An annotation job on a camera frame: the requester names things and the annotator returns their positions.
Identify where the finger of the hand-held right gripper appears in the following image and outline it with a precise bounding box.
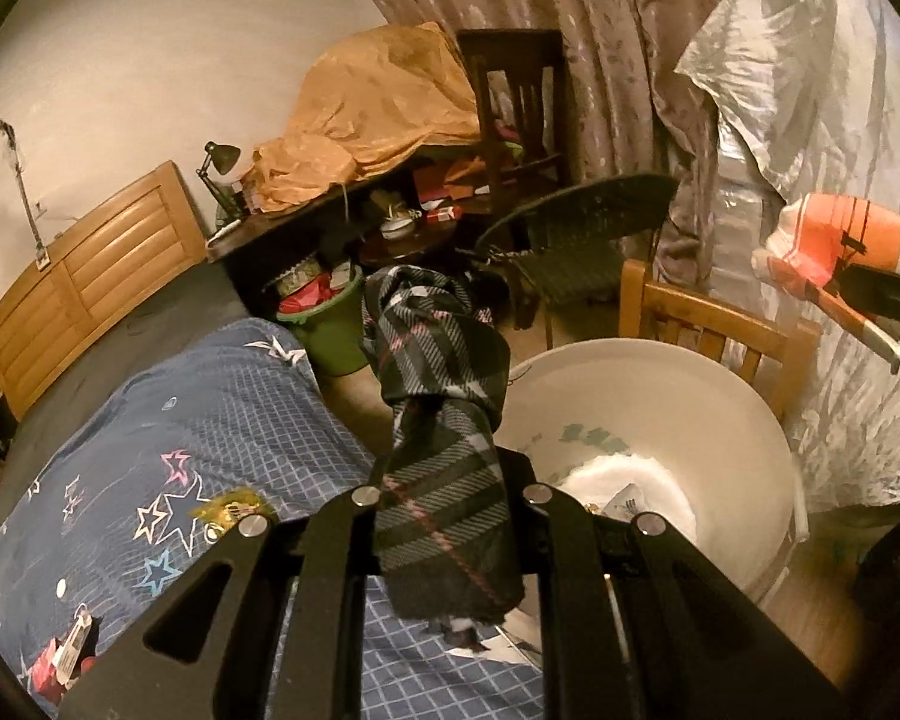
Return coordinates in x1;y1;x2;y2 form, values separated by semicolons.
826;262;900;350

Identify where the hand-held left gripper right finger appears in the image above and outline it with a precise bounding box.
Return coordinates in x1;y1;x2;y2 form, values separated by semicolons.
495;447;845;720

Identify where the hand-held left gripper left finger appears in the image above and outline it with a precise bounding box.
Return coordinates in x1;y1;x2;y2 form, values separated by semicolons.
58;486;382;720

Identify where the dark plaid cloth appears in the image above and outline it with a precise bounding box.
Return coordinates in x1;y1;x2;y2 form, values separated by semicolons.
361;264;526;625

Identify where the large white plastic basin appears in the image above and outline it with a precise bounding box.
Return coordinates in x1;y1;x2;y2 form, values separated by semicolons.
495;337;811;608

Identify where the white paper wad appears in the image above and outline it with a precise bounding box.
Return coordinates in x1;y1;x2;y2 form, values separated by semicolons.
551;454;698;541

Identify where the yellow snack packet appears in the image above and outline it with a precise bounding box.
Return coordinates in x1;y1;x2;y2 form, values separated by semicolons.
191;489;278;541

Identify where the blue star-print blanket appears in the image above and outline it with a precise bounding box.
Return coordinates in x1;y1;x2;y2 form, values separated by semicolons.
0;317;548;720

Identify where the green plastic bucket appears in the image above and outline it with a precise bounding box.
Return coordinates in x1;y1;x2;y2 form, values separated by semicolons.
276;266;372;376

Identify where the light wooden chair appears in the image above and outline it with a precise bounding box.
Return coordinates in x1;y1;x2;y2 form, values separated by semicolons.
619;259;822;421

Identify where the white crinkled plastic sheet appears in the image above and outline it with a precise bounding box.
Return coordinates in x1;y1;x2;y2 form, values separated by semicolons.
675;0;900;507

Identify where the dark grey bed sheet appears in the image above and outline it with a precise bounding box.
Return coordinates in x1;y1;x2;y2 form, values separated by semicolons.
0;262;271;526

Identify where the dark wooden desk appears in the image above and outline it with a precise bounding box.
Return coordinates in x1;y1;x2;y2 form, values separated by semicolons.
206;139;496;316

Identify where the black wicker chair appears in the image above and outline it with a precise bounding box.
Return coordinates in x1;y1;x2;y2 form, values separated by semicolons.
474;172;680;327

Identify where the pink drink carton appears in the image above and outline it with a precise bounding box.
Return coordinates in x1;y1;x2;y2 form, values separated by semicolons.
28;604;98;698

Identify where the light wooden headboard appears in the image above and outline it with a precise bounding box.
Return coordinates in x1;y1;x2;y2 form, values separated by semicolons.
0;160;209;421

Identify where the brown patterned curtain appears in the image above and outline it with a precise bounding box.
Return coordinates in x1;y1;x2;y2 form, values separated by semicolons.
337;0;728;286

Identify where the black desk lamp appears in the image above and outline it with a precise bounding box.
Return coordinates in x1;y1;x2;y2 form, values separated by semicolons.
195;141;242;215

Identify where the orange cover cloth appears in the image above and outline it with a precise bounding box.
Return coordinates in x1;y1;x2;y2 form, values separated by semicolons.
241;22;481;212

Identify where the dark wooden chair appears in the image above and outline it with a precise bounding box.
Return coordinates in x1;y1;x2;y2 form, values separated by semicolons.
457;28;571;200

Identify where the metal phone holder stand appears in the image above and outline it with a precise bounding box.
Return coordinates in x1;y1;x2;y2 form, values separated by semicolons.
0;103;53;271

